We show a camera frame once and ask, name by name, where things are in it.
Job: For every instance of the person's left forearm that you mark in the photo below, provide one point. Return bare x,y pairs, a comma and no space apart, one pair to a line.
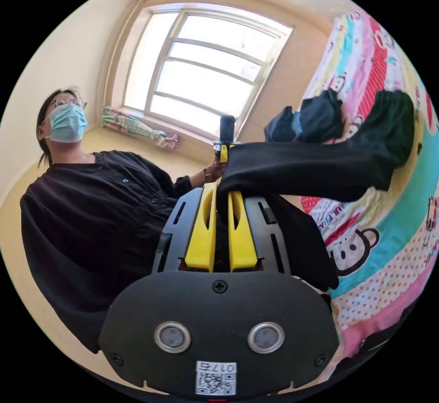
202,177

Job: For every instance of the person's body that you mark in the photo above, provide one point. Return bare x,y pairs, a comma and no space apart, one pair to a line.
96,211

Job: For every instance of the bed with printed sheet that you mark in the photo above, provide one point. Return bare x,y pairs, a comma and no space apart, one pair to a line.
387,238

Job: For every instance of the person's left hand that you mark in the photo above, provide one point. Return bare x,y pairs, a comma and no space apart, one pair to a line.
218,169

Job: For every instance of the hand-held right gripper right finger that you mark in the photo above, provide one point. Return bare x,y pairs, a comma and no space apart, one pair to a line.
244,242

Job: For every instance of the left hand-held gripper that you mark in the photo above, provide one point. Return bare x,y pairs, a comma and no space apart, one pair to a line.
226,144

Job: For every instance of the window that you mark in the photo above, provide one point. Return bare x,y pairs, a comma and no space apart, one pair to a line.
205,70

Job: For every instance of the pile of clothes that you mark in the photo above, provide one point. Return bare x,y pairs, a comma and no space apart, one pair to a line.
315,118

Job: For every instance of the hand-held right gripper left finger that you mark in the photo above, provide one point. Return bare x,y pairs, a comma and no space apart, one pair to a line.
200,238

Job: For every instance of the checked curtain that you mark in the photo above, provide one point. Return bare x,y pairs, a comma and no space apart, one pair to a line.
137,122

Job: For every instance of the black pants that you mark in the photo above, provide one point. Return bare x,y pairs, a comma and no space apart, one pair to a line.
301,166

